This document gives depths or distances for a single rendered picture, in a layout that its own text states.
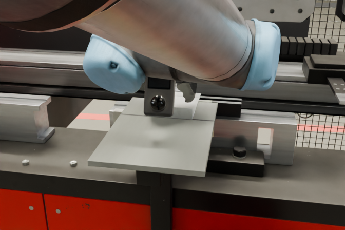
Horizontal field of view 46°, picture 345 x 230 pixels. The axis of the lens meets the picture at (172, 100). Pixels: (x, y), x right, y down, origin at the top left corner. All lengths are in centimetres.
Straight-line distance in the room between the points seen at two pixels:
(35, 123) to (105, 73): 52
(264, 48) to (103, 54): 17
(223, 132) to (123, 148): 26
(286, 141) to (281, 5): 28
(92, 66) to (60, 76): 72
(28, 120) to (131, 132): 32
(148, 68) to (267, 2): 35
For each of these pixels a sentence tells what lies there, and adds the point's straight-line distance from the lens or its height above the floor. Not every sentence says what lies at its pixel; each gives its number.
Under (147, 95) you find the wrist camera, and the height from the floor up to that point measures 109.
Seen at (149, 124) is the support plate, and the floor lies 100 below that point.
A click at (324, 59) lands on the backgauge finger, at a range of 106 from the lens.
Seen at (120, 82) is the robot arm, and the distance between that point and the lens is 47.
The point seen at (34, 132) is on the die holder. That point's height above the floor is 90.
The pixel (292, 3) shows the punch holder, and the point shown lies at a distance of 75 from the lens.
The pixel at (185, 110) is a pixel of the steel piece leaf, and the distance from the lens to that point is 75.
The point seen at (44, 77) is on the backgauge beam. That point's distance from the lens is 121.
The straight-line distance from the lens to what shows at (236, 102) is 84.
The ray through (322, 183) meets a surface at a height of 87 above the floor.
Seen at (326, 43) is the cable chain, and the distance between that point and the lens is 121.
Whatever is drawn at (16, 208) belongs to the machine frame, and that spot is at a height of 78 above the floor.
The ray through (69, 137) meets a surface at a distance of 99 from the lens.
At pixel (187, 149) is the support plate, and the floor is 100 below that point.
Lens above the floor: 132
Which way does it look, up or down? 22 degrees down
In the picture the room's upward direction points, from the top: straight up
